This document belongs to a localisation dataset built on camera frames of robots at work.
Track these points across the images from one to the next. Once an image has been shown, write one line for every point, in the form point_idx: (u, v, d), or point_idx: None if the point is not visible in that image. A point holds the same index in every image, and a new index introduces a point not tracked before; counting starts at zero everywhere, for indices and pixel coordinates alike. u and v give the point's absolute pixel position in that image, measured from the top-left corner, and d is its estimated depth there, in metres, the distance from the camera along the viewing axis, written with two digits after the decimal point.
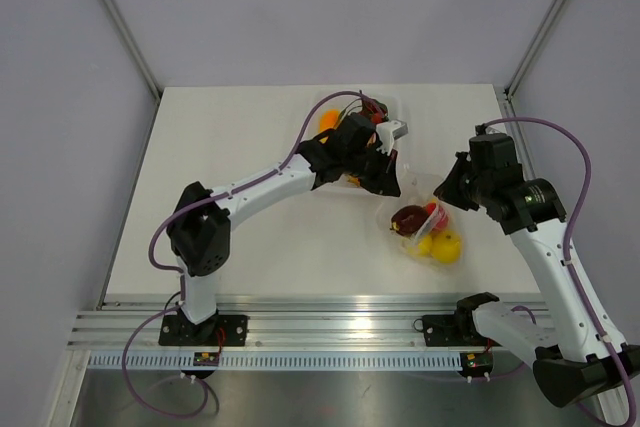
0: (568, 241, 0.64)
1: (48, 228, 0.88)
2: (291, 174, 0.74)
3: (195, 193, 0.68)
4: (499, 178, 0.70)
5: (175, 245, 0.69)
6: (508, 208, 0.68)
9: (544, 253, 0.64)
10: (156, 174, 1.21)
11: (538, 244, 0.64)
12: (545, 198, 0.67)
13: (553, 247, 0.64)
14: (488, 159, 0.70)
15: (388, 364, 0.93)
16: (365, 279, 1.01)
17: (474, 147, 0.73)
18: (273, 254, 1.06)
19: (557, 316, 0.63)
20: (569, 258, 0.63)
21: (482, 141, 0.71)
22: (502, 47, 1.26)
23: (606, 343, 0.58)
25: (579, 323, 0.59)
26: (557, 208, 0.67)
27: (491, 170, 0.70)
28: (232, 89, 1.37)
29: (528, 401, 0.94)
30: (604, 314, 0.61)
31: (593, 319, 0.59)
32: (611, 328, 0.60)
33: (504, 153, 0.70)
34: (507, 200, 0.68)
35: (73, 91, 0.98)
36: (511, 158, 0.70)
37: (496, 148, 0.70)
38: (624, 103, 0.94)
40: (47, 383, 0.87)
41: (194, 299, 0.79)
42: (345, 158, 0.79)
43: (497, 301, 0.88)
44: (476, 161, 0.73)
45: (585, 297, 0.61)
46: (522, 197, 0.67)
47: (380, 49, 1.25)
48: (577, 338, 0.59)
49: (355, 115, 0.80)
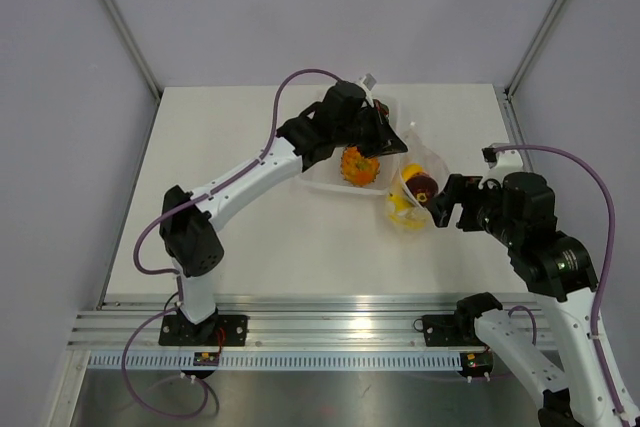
0: (597, 314, 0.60)
1: (47, 228, 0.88)
2: (274, 162, 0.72)
3: (176, 197, 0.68)
4: (530, 233, 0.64)
5: (168, 247, 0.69)
6: (538, 270, 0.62)
9: (571, 325, 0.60)
10: (156, 174, 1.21)
11: (566, 315, 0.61)
12: (579, 263, 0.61)
13: (580, 319, 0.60)
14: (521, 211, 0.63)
15: (388, 364, 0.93)
16: (366, 280, 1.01)
17: (508, 191, 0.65)
18: (272, 254, 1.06)
19: (574, 383, 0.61)
20: (596, 332, 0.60)
21: (518, 188, 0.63)
22: (503, 47, 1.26)
23: (622, 419, 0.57)
25: (598, 397, 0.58)
26: (588, 277, 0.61)
27: (525, 223, 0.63)
28: (232, 89, 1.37)
29: (527, 401, 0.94)
30: (624, 386, 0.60)
31: (613, 395, 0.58)
32: (629, 403, 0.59)
33: (540, 207, 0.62)
34: (536, 261, 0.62)
35: (73, 90, 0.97)
36: (548, 212, 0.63)
37: (534, 201, 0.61)
38: (624, 103, 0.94)
40: (47, 383, 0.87)
41: (192, 299, 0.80)
42: (335, 134, 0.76)
43: (500, 307, 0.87)
44: (508, 206, 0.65)
45: (606, 370, 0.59)
46: (554, 261, 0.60)
47: (380, 48, 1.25)
48: (593, 411, 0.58)
49: (341, 84, 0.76)
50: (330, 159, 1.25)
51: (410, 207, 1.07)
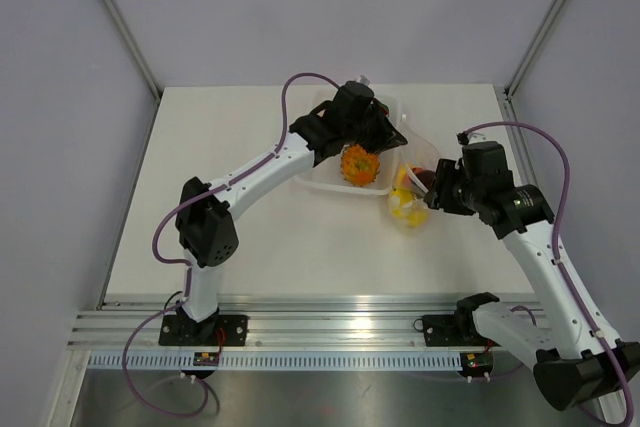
0: (556, 241, 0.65)
1: (47, 227, 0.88)
2: (289, 156, 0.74)
3: (195, 188, 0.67)
4: (492, 184, 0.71)
5: (183, 238, 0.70)
6: (499, 212, 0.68)
9: (535, 253, 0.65)
10: (156, 174, 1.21)
11: (529, 245, 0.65)
12: (534, 202, 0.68)
13: (543, 247, 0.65)
14: (478, 166, 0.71)
15: (388, 364, 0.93)
16: (366, 279, 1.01)
17: (466, 154, 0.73)
18: (272, 252, 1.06)
19: (552, 316, 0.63)
20: (559, 257, 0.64)
21: (472, 148, 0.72)
22: (503, 47, 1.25)
23: (599, 338, 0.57)
25: (572, 320, 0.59)
26: (545, 212, 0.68)
27: (483, 176, 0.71)
28: (232, 89, 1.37)
29: (526, 400, 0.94)
30: (598, 311, 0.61)
31: (586, 315, 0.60)
32: (605, 325, 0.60)
33: (495, 160, 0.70)
34: (497, 205, 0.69)
35: (73, 91, 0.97)
36: (502, 165, 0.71)
37: (488, 155, 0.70)
38: (624, 103, 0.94)
40: (47, 382, 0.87)
41: (198, 296, 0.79)
42: (345, 131, 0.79)
43: (498, 301, 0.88)
44: (468, 167, 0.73)
45: (575, 292, 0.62)
46: (512, 202, 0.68)
47: (379, 49, 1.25)
48: (571, 335, 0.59)
49: (350, 85, 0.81)
50: (330, 159, 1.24)
51: (415, 199, 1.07)
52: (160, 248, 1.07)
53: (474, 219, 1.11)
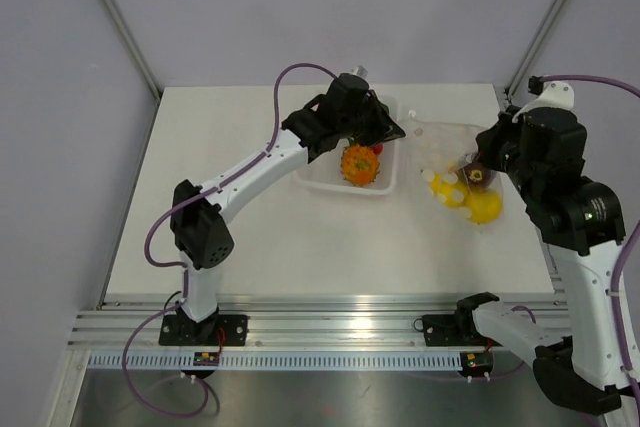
0: (619, 272, 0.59)
1: (48, 227, 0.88)
2: (281, 153, 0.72)
3: (186, 191, 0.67)
4: (553, 176, 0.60)
5: (179, 240, 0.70)
6: (559, 219, 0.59)
9: (590, 281, 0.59)
10: (156, 173, 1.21)
11: (587, 270, 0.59)
12: (606, 215, 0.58)
13: (601, 276, 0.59)
14: (546, 151, 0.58)
15: (388, 364, 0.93)
16: (364, 279, 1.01)
17: (533, 131, 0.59)
18: (273, 253, 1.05)
19: (582, 339, 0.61)
20: (615, 290, 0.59)
21: (545, 128, 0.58)
22: (503, 47, 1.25)
23: (629, 378, 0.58)
25: (607, 355, 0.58)
26: (616, 229, 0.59)
27: (549, 167, 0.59)
28: (231, 90, 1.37)
29: (526, 400, 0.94)
30: (634, 344, 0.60)
31: (624, 353, 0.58)
32: (636, 360, 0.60)
33: (568, 146, 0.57)
34: (559, 209, 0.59)
35: (73, 91, 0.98)
36: (575, 153, 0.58)
37: (564, 140, 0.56)
38: (624, 103, 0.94)
40: (47, 382, 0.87)
41: (196, 296, 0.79)
42: (340, 126, 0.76)
43: (497, 301, 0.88)
44: (532, 144, 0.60)
45: (619, 327, 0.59)
46: (581, 211, 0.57)
47: (379, 48, 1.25)
48: (600, 368, 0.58)
49: (345, 75, 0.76)
50: (330, 159, 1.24)
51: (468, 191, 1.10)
52: (162, 247, 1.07)
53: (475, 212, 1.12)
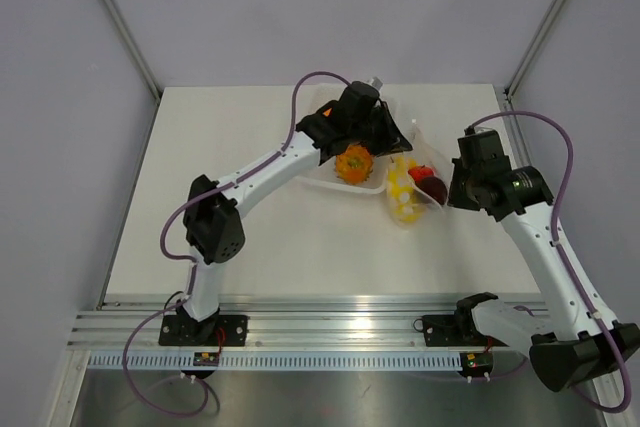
0: (555, 223, 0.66)
1: (47, 227, 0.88)
2: (295, 154, 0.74)
3: (203, 185, 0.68)
4: (491, 169, 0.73)
5: (190, 235, 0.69)
6: (497, 193, 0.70)
9: (533, 235, 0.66)
10: (156, 173, 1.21)
11: (527, 226, 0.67)
12: (533, 183, 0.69)
13: (541, 229, 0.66)
14: (476, 152, 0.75)
15: (388, 364, 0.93)
16: (364, 279, 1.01)
17: (462, 144, 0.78)
18: (272, 253, 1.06)
19: (549, 297, 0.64)
20: (557, 239, 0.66)
21: (468, 137, 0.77)
22: (503, 47, 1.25)
23: (596, 320, 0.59)
25: (570, 301, 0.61)
26: (544, 193, 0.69)
27: (480, 162, 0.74)
28: (231, 90, 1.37)
29: (526, 400, 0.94)
30: (596, 293, 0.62)
31: (584, 297, 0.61)
32: (601, 306, 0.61)
33: (490, 145, 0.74)
34: (495, 186, 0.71)
35: (73, 91, 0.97)
36: (497, 149, 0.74)
37: (483, 141, 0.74)
38: (624, 104, 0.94)
40: (47, 382, 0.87)
41: (201, 294, 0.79)
42: (351, 130, 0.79)
43: (498, 300, 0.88)
44: (466, 157, 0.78)
45: (574, 274, 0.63)
46: (510, 183, 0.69)
47: (379, 49, 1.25)
48: (567, 316, 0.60)
49: (356, 83, 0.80)
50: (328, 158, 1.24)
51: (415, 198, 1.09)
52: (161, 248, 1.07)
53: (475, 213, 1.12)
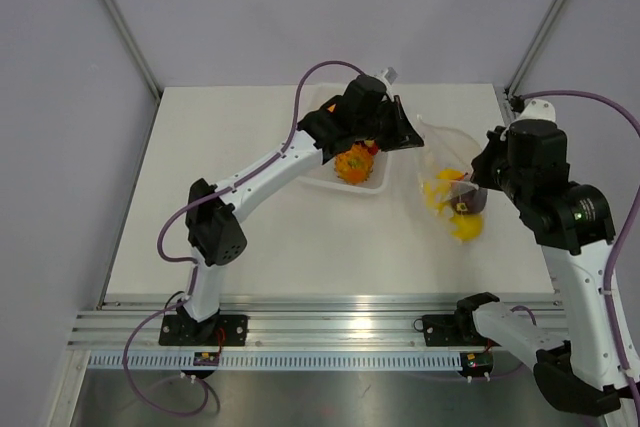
0: (611, 270, 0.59)
1: (47, 227, 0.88)
2: (295, 155, 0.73)
3: (201, 189, 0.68)
4: (541, 181, 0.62)
5: (193, 236, 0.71)
6: (551, 219, 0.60)
9: (583, 280, 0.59)
10: (156, 173, 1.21)
11: (579, 269, 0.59)
12: (596, 213, 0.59)
13: (593, 274, 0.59)
14: (531, 157, 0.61)
15: (388, 364, 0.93)
16: (365, 280, 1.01)
17: (516, 139, 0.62)
18: (272, 252, 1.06)
19: (579, 340, 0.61)
20: (608, 288, 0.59)
21: (526, 133, 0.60)
22: (503, 47, 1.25)
23: (627, 376, 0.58)
25: (603, 354, 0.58)
26: (606, 227, 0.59)
27: (534, 170, 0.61)
28: (231, 90, 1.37)
29: (527, 400, 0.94)
30: (631, 344, 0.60)
31: (620, 352, 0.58)
32: (633, 358, 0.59)
33: (550, 151, 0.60)
34: (550, 210, 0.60)
35: (73, 91, 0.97)
36: (558, 158, 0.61)
37: (545, 146, 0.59)
38: (624, 104, 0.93)
40: (47, 382, 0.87)
41: (202, 294, 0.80)
42: (356, 126, 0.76)
43: (498, 301, 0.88)
44: (516, 155, 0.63)
45: (615, 326, 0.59)
46: (571, 211, 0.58)
47: (379, 48, 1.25)
48: (597, 367, 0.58)
49: (362, 77, 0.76)
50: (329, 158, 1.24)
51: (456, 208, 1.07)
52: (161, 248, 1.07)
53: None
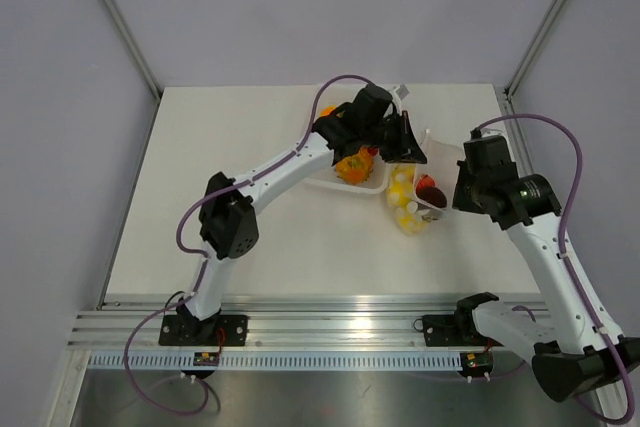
0: (563, 235, 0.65)
1: (47, 227, 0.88)
2: (309, 154, 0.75)
3: (220, 182, 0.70)
4: (496, 176, 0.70)
5: (206, 230, 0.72)
6: (504, 203, 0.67)
9: (540, 247, 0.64)
10: (156, 173, 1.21)
11: (534, 238, 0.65)
12: (541, 193, 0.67)
13: (548, 240, 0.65)
14: (482, 157, 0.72)
15: (388, 364, 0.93)
16: (365, 280, 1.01)
17: (468, 148, 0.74)
18: (272, 252, 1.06)
19: (554, 309, 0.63)
20: (565, 251, 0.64)
21: (474, 141, 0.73)
22: (503, 47, 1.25)
23: (602, 335, 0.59)
25: (575, 316, 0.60)
26: (552, 202, 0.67)
27: (487, 168, 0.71)
28: (232, 90, 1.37)
29: (526, 400, 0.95)
30: (602, 307, 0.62)
31: (590, 312, 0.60)
32: (607, 321, 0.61)
33: (497, 150, 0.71)
34: (502, 195, 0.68)
35: (73, 90, 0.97)
36: (505, 156, 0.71)
37: (489, 147, 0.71)
38: (625, 104, 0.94)
40: (47, 382, 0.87)
41: (208, 290, 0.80)
42: (364, 131, 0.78)
43: (497, 301, 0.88)
44: (471, 162, 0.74)
45: (580, 288, 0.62)
46: (518, 192, 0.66)
47: (379, 48, 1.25)
48: (573, 330, 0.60)
49: (371, 85, 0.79)
50: None
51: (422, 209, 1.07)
52: (160, 248, 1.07)
53: (477, 216, 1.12)
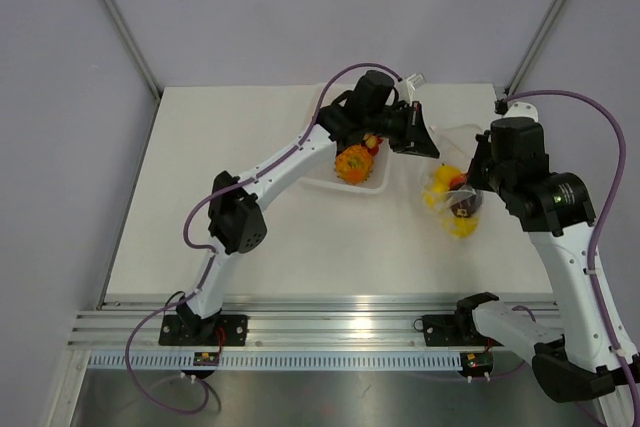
0: (593, 249, 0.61)
1: (47, 227, 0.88)
2: (312, 148, 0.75)
3: (224, 181, 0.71)
4: (523, 172, 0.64)
5: (215, 226, 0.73)
6: (533, 205, 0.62)
9: (567, 260, 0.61)
10: (156, 173, 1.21)
11: (562, 250, 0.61)
12: (574, 197, 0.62)
13: (577, 254, 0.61)
14: (512, 149, 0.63)
15: (388, 364, 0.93)
16: (365, 280, 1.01)
17: (496, 132, 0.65)
18: (272, 252, 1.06)
19: (570, 323, 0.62)
20: (593, 268, 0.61)
21: (506, 127, 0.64)
22: (503, 47, 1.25)
23: (618, 356, 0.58)
25: (593, 335, 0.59)
26: (586, 211, 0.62)
27: (515, 161, 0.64)
28: (231, 90, 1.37)
29: (526, 401, 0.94)
30: (621, 324, 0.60)
31: (609, 332, 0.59)
32: (624, 339, 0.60)
33: (530, 141, 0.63)
34: (531, 196, 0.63)
35: (73, 91, 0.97)
36: (537, 148, 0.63)
37: (524, 138, 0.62)
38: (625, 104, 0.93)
40: (47, 382, 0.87)
41: (211, 289, 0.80)
42: (366, 120, 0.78)
43: (497, 301, 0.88)
44: (498, 148, 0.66)
45: (602, 306, 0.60)
46: (550, 196, 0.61)
47: (379, 48, 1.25)
48: (589, 348, 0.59)
49: (373, 71, 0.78)
50: None
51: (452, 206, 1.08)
52: (160, 247, 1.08)
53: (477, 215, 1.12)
